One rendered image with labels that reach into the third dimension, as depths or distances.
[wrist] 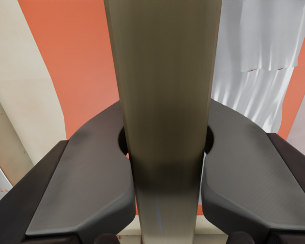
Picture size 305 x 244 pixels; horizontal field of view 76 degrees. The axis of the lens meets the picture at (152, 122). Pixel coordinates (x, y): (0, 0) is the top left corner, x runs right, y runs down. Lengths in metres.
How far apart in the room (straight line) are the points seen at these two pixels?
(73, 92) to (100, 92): 0.02
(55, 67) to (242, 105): 0.16
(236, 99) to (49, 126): 0.18
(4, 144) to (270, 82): 0.24
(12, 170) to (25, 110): 0.06
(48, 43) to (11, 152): 0.11
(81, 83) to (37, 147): 0.09
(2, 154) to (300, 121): 0.28
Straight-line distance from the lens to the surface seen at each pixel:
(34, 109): 0.21
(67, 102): 0.19
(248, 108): 0.19
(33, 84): 0.20
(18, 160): 0.24
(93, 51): 0.17
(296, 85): 0.21
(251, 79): 0.18
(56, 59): 0.18
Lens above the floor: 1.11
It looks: 57 degrees down
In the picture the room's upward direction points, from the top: 178 degrees counter-clockwise
